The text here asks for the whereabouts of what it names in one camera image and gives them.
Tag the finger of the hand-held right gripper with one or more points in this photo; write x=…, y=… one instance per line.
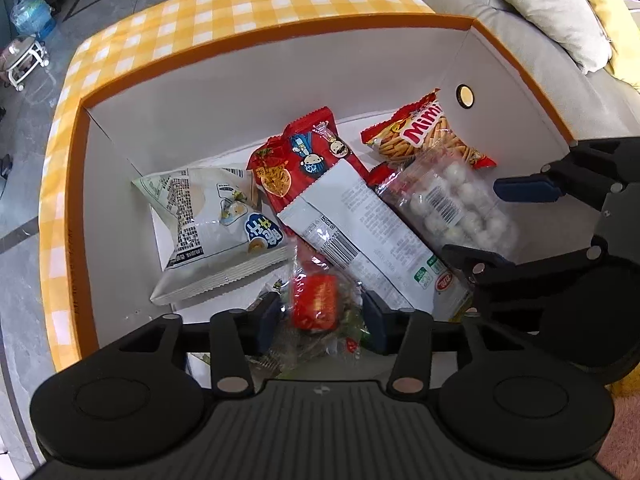
x=530, y=187
x=480, y=265

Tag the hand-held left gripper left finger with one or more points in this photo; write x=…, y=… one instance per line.
x=267, y=322

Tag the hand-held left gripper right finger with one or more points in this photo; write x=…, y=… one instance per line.
x=375, y=327

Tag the clear red candy packet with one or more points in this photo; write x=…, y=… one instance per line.
x=315, y=300

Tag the clear white ball candy packet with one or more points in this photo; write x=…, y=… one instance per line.
x=450, y=200

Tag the long white snack packet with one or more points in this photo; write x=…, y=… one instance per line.
x=360, y=220

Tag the red stick snack bag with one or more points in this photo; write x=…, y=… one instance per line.
x=430, y=135

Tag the white grey chip bag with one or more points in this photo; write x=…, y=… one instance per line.
x=210, y=210

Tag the brown red chocolate bar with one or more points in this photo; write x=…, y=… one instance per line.
x=380, y=175

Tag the red cartoon snack packet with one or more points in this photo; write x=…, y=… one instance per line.
x=315, y=155

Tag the orange cardboard box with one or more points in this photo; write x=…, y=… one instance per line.
x=350, y=60

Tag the person's right forearm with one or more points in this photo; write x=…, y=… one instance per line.
x=625, y=395

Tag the grey sofa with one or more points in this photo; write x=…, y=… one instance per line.
x=500, y=10

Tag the yellow pillow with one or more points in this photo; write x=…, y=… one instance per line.
x=615, y=25

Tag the beige pillow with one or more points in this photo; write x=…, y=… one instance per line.
x=550, y=5

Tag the yellow checkered tablecloth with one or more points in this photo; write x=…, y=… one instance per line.
x=150, y=25

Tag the small white wheeled stool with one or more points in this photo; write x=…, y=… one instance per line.
x=22, y=57

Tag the blue water bottle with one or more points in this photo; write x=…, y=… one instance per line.
x=32, y=12

